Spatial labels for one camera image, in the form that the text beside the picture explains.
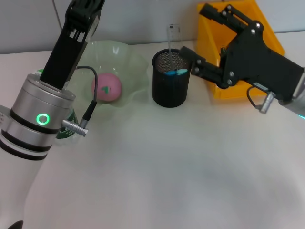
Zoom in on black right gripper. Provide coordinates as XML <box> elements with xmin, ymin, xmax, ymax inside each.
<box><xmin>179</xmin><ymin>3</ymin><xmax>305</xmax><ymax>101</ymax></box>

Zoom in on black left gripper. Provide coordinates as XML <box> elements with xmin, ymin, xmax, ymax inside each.
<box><xmin>39</xmin><ymin>0</ymin><xmax>106</xmax><ymax>91</ymax></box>

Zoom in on transparent plastic ruler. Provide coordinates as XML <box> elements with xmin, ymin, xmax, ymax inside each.
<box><xmin>165</xmin><ymin>23</ymin><xmax>184</xmax><ymax>53</ymax></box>

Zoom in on blue scissors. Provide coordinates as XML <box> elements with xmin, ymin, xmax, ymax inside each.
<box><xmin>164</xmin><ymin>68</ymin><xmax>188</xmax><ymax>77</ymax></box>

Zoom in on pink peach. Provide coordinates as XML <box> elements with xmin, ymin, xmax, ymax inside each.
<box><xmin>91</xmin><ymin>72</ymin><xmax>123</xmax><ymax>104</ymax></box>

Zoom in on clear bottle with green label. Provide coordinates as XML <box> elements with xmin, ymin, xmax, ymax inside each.
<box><xmin>35</xmin><ymin>68</ymin><xmax>81</xmax><ymax>146</ymax></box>

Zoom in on green glass fruit plate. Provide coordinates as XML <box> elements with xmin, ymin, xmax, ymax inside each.
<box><xmin>71</xmin><ymin>40</ymin><xmax>150</xmax><ymax>112</ymax></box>

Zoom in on yellow plastic storage bin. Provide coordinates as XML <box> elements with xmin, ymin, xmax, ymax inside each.
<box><xmin>196</xmin><ymin>0</ymin><xmax>285</xmax><ymax>100</ymax></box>

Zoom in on black mesh cup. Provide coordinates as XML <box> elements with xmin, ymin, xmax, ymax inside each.
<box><xmin>152</xmin><ymin>48</ymin><xmax>194</xmax><ymax>109</ymax></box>

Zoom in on right gripper cable with connector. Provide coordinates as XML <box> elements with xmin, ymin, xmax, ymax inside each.
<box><xmin>246</xmin><ymin>85</ymin><xmax>276</xmax><ymax>114</ymax></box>

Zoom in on gripper cable with connector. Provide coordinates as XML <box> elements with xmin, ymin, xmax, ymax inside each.
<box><xmin>246</xmin><ymin>85</ymin><xmax>276</xmax><ymax>114</ymax></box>
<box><xmin>61</xmin><ymin>65</ymin><xmax>100</xmax><ymax>138</ymax></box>

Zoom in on left gripper cable with connector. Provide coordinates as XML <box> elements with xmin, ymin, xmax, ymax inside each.
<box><xmin>61</xmin><ymin>65</ymin><xmax>100</xmax><ymax>138</ymax></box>

